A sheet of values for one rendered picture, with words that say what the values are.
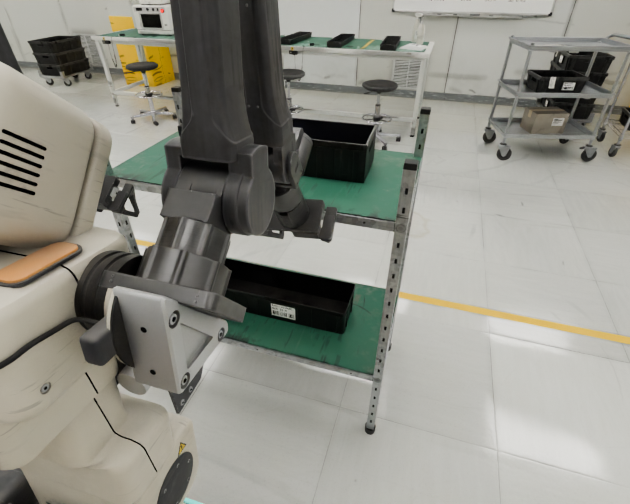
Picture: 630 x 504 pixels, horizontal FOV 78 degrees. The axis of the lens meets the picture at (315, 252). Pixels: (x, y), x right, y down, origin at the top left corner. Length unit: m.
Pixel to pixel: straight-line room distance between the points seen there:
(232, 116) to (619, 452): 1.82
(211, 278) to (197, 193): 0.09
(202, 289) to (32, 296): 0.13
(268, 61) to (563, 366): 1.89
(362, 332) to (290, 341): 0.27
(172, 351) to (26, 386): 0.12
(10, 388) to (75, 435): 0.21
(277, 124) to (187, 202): 0.17
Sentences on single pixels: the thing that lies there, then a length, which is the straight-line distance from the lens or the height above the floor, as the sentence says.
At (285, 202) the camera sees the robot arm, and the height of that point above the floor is 1.15.
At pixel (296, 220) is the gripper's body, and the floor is 1.10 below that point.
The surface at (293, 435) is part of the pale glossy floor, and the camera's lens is 1.64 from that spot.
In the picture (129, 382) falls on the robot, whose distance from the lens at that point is 0.60.
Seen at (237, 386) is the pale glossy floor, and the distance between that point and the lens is 1.79.
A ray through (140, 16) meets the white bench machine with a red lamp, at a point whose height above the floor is 0.99.
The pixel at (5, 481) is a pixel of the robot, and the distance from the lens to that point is 0.91.
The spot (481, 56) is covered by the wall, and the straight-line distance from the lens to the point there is 5.78.
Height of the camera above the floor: 1.44
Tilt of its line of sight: 36 degrees down
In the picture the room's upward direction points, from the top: straight up
